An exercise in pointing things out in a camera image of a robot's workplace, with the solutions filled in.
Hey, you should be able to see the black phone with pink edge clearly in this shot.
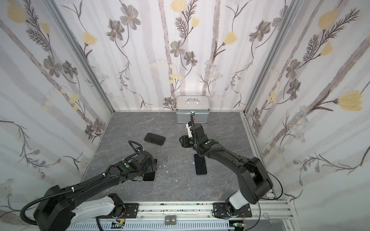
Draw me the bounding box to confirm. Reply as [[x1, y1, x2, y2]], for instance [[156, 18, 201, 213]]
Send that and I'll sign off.
[[143, 171, 156, 182]]

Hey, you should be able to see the blue phone black screen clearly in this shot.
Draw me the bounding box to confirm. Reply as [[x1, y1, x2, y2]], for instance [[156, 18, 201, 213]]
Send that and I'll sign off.
[[194, 154, 207, 175]]

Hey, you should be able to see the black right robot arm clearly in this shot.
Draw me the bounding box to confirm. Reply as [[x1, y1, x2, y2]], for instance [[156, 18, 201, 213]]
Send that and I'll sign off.
[[179, 123, 273, 216]]

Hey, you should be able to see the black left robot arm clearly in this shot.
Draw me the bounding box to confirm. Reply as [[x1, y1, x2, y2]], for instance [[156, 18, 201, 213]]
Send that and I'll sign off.
[[33, 151, 157, 231]]

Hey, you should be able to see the silver aluminium first aid case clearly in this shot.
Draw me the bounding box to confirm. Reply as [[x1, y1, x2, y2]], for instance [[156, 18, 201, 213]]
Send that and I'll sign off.
[[176, 95, 210, 124]]

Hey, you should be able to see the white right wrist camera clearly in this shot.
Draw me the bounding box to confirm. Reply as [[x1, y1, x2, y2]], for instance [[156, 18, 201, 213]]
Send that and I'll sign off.
[[186, 122, 193, 138]]

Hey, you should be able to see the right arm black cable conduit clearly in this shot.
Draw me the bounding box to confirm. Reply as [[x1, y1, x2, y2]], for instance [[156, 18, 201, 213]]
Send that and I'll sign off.
[[189, 112, 220, 158]]

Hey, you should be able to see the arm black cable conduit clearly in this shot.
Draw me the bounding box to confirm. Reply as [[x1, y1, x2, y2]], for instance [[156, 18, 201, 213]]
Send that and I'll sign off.
[[189, 112, 220, 158], [19, 140, 145, 226]]

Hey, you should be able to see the white vented cable duct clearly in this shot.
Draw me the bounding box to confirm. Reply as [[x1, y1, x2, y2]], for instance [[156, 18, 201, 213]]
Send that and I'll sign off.
[[66, 220, 236, 231]]

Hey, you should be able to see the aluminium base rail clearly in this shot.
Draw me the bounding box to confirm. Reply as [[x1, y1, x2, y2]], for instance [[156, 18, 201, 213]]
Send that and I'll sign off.
[[62, 201, 293, 231]]

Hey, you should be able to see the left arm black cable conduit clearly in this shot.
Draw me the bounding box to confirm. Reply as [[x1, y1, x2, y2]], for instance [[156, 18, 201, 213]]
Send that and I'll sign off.
[[19, 140, 145, 226]]

